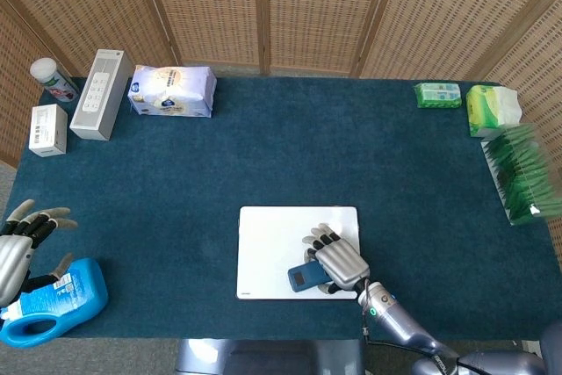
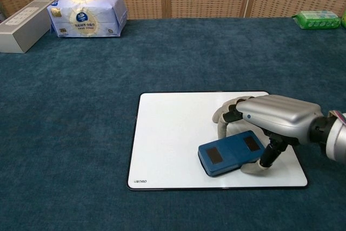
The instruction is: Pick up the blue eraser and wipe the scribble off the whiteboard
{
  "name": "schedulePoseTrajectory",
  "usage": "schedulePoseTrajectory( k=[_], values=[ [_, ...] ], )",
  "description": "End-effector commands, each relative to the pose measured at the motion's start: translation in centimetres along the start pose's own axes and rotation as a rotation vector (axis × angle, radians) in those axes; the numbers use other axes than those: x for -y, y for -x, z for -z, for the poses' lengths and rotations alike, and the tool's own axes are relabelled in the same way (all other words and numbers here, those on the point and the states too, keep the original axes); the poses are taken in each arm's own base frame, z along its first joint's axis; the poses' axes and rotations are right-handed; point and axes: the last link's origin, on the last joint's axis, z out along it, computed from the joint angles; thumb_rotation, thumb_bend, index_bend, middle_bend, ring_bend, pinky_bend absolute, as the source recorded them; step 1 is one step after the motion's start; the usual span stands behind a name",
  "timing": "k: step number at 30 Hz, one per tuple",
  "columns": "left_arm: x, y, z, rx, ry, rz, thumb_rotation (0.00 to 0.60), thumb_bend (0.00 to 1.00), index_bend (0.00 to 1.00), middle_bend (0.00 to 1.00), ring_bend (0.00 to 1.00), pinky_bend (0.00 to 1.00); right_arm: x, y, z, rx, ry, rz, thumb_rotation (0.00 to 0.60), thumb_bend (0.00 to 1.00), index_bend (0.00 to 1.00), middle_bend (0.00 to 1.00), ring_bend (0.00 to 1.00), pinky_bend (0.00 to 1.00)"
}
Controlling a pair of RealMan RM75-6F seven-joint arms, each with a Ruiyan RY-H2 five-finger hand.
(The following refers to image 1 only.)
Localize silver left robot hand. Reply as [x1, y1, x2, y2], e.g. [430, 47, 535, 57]
[0, 198, 79, 308]

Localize long grey power strip box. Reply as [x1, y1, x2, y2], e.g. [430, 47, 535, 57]
[68, 48, 134, 142]

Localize white whiteboard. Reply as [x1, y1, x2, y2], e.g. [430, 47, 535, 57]
[235, 205, 360, 301]

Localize small white cardboard box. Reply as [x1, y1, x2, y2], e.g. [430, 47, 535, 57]
[28, 104, 68, 158]

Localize white-lidded cylindrical canister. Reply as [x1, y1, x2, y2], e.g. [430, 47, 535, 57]
[29, 57, 80, 103]

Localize wicker folding screen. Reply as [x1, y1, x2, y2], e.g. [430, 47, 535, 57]
[0, 0, 562, 169]

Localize green open tissue pack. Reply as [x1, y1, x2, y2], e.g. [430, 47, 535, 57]
[465, 83, 523, 139]

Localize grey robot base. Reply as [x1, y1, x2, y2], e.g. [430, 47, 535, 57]
[175, 338, 365, 375]

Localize green wet wipes pack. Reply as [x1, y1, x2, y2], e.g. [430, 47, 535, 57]
[414, 82, 463, 110]

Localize white and blue tissue pack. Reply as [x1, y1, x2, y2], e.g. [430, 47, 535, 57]
[126, 64, 218, 119]

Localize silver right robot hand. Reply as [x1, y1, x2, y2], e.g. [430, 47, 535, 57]
[301, 222, 371, 296]

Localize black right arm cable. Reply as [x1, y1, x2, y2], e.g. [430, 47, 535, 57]
[360, 304, 488, 375]

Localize blue whiteboard eraser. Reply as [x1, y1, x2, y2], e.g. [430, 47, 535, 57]
[287, 259, 333, 293]

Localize blue detergent bottle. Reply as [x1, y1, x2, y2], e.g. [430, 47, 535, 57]
[0, 256, 110, 349]

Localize dark blue table cloth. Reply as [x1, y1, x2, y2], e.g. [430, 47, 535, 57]
[0, 76, 562, 342]

